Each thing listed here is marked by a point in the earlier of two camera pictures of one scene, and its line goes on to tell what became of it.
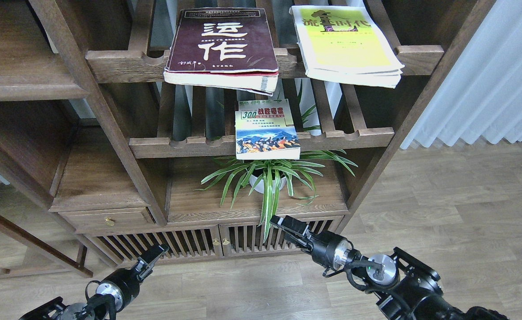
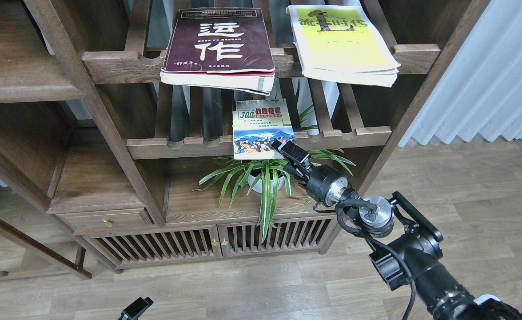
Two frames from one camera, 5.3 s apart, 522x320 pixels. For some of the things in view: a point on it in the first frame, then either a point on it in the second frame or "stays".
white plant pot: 254,179 stays
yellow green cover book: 343,44 stays
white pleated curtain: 496,88 stays
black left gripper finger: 145,263 → 134,310
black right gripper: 330,250 → 325,183
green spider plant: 267,177 stays
